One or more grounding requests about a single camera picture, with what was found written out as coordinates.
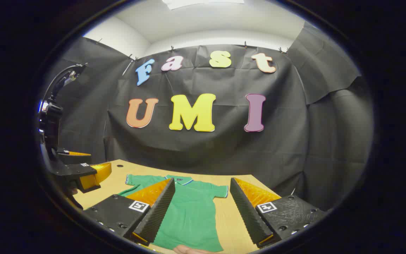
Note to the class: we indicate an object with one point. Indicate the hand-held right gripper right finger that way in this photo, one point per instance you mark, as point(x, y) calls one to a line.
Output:
point(247, 211)

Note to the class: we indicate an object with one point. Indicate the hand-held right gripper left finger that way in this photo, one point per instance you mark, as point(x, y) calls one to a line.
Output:
point(160, 211)

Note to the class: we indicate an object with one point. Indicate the ceiling light panel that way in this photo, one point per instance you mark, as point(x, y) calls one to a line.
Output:
point(196, 3)

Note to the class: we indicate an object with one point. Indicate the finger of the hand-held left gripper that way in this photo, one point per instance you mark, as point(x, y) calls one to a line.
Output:
point(76, 170)
point(72, 159)

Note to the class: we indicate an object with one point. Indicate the black backdrop cloth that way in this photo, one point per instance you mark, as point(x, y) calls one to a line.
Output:
point(224, 151)

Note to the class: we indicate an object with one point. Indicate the green T-shirt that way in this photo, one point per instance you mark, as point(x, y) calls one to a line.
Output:
point(196, 211)

